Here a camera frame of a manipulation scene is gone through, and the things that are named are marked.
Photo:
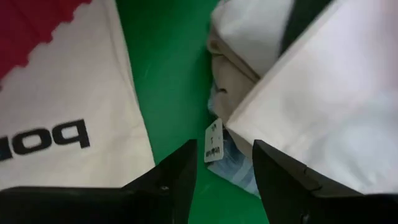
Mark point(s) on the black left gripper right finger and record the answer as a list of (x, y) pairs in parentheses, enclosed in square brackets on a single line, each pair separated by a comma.
[(311, 205)]

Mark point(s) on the red plastic laundry bin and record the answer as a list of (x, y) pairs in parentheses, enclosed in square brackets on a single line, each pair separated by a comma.
[(25, 28)]

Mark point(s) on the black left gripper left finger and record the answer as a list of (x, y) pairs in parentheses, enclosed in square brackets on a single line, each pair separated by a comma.
[(109, 207)]

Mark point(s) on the blue striped garment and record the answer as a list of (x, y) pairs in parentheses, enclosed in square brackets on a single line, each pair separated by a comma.
[(239, 171)]

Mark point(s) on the dark green garment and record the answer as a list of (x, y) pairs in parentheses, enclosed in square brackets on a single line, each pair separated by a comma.
[(301, 21)]

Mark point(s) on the white printed tote bag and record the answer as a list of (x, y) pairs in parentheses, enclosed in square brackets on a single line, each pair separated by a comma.
[(77, 93)]

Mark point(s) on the small white cloth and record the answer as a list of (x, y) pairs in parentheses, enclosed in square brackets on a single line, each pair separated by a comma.
[(326, 102)]

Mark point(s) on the green table mat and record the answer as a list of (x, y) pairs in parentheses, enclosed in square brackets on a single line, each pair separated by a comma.
[(171, 77)]

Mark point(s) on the beige trousers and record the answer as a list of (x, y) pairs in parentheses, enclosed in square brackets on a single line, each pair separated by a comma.
[(231, 90)]

